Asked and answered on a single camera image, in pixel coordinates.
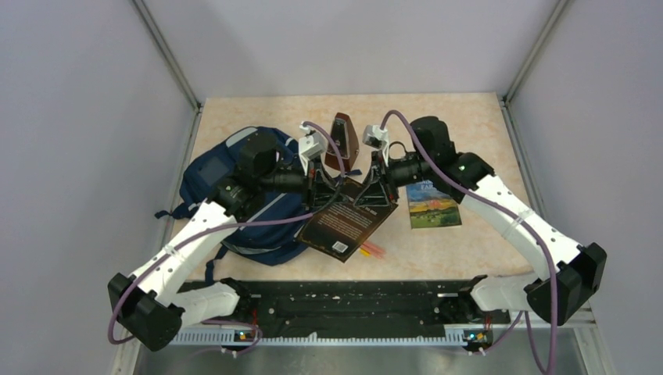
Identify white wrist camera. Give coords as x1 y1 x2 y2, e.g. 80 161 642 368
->
362 125 390 159
298 122 327 176

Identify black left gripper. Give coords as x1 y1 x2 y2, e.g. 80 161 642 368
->
260 153 348 209

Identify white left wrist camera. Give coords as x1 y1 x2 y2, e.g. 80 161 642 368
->
298 122 327 176

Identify brown wooden metronome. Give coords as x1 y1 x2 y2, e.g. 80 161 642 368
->
329 112 360 174

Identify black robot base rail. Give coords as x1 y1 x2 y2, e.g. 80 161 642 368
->
176 279 514 345

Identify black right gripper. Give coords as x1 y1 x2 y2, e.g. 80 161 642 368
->
353 150 433 208

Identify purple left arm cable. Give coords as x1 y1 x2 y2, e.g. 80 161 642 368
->
107 120 347 358

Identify blue green landscape book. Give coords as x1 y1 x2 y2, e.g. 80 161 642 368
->
406 180 462 229

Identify dark brown book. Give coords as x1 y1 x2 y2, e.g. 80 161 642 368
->
296 179 398 263

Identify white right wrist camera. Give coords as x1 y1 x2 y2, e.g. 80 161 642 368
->
362 125 390 159

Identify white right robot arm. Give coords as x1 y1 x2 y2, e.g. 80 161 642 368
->
379 116 607 326

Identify navy blue student backpack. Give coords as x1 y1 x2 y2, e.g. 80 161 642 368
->
154 127 307 284

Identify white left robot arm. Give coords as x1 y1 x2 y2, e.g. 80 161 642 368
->
108 125 342 352

